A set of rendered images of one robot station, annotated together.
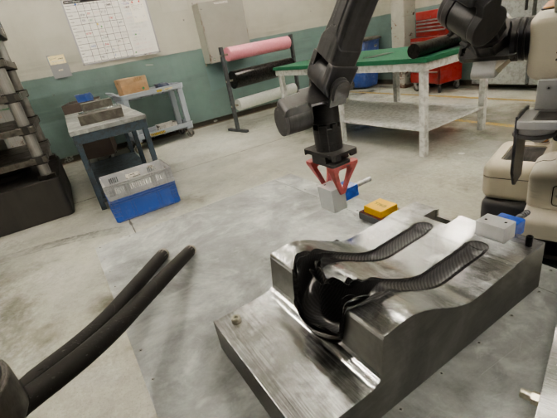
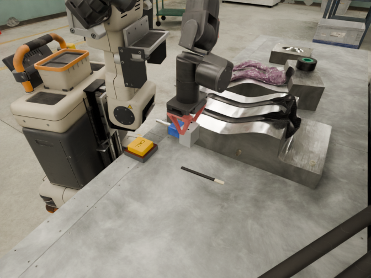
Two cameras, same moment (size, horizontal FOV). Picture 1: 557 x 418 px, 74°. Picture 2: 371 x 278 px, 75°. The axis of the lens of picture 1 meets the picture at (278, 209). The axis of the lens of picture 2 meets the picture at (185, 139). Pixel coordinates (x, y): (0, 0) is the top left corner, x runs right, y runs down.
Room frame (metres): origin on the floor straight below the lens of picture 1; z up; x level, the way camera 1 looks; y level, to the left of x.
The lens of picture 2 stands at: (1.03, 0.32, 1.34)
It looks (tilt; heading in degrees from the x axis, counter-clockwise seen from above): 39 degrees down; 239
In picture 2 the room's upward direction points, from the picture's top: straight up
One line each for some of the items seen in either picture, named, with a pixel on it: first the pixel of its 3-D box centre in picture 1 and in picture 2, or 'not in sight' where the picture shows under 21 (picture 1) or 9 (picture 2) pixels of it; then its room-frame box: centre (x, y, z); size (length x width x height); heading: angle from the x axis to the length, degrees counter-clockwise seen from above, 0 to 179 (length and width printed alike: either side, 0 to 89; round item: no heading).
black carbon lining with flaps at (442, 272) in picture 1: (389, 259); (247, 106); (0.49, -0.16, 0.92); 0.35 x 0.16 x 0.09; 118
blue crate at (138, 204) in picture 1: (142, 196); not in sight; (3.38, 1.26, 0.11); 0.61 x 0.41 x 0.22; 116
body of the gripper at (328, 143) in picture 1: (327, 138); (187, 91); (0.75, -0.13, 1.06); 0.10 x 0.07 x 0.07; 28
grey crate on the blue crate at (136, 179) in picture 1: (136, 179); not in sight; (3.38, 1.26, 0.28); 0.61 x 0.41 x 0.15; 116
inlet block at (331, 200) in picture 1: (348, 188); (175, 127); (0.77, -0.16, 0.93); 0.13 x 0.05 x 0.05; 117
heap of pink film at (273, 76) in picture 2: not in sight; (256, 70); (0.23, -0.38, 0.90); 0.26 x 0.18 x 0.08; 135
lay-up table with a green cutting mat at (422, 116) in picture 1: (368, 89); not in sight; (4.56, -1.33, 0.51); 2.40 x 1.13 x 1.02; 30
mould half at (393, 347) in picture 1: (378, 285); (248, 121); (0.50, -0.14, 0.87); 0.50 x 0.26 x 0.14; 118
